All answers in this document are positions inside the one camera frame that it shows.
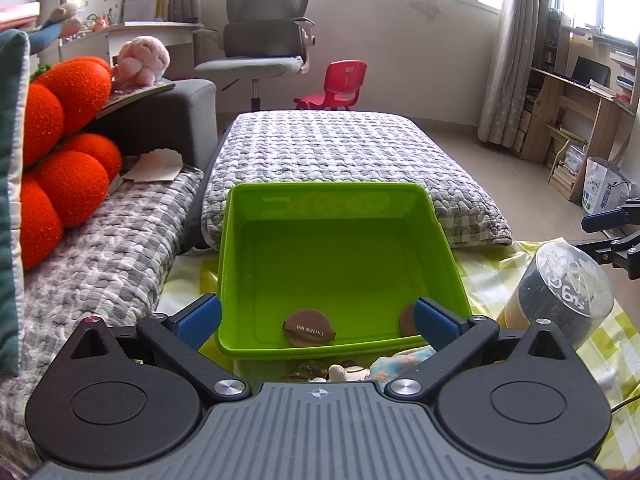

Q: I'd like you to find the white paper shopping bag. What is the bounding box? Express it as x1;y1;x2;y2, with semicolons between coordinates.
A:
582;157;634;214

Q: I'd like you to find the yellow cylinder clear-lid container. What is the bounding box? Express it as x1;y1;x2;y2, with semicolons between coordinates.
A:
497;242;614;349

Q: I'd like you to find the yellow checkered plastic tablecloth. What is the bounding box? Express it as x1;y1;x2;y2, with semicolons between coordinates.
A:
157;242;639;469

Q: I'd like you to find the pastel checkered cloth doll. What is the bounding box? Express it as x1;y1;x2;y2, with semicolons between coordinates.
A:
370;346;435;388

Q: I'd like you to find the grey sofa with quilted cover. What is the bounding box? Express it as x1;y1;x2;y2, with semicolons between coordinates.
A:
1;79;217;479

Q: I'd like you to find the green plastic storage bin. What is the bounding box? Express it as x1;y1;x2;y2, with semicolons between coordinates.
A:
216;182;471;361

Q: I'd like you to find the white scalloped paper fan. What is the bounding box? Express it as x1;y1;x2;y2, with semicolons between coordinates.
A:
122;148;183;183

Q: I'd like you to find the black laptop on desk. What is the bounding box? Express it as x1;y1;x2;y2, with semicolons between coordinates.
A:
570;56;611;87

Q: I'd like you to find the wooden desk with shelves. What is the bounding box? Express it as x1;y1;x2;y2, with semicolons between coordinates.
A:
512;9;639;202

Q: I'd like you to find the orange segmented plush pillow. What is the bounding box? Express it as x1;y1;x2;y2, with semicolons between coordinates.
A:
20;56;122;270

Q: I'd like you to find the grey patterned ottoman cushion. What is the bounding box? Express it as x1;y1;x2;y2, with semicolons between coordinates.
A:
201;110;512;249

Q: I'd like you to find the book on sofa armrest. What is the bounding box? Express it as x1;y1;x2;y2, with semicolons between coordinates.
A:
96;78;176;118

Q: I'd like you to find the grey window curtain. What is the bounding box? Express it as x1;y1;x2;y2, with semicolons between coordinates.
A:
477;0;549;148

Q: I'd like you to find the pink pig plush toy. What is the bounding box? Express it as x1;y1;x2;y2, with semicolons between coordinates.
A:
113;36;170;88

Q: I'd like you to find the red plastic child chair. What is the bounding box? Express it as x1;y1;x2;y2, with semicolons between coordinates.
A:
294;60;368;110

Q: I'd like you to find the grey office swivel chair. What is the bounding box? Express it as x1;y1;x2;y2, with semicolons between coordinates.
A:
194;0;316;112

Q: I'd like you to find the dark green patterned cushion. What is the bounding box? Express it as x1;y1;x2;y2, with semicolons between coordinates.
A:
1;29;29;377

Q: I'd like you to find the blue-armed plush doll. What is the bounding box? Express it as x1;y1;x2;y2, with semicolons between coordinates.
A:
28;2;82;55

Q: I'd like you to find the white study desk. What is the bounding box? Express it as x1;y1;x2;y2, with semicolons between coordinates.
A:
38;0;202;79

